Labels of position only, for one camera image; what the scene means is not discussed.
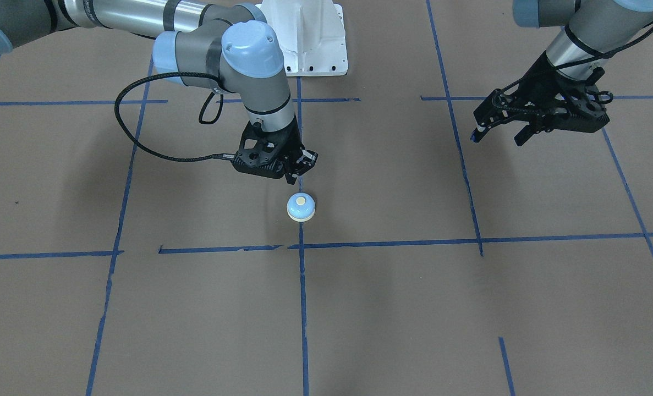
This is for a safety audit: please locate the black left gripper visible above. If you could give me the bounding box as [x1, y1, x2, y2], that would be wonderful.
[470, 53, 614, 146]

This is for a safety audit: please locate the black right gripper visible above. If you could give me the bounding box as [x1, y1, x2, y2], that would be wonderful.
[233, 117, 318, 185]

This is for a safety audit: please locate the blue cream call bell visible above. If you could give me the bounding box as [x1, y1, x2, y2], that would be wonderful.
[286, 192, 316, 222]

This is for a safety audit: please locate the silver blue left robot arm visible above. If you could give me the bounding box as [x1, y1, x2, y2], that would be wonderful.
[470, 1, 653, 146]

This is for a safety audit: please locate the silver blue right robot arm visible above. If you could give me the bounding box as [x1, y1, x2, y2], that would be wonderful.
[0, 1, 318, 184]

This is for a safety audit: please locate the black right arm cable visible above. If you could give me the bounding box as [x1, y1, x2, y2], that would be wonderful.
[114, 71, 244, 163]

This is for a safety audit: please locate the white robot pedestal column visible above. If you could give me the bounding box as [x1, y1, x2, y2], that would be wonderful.
[258, 1, 349, 78]

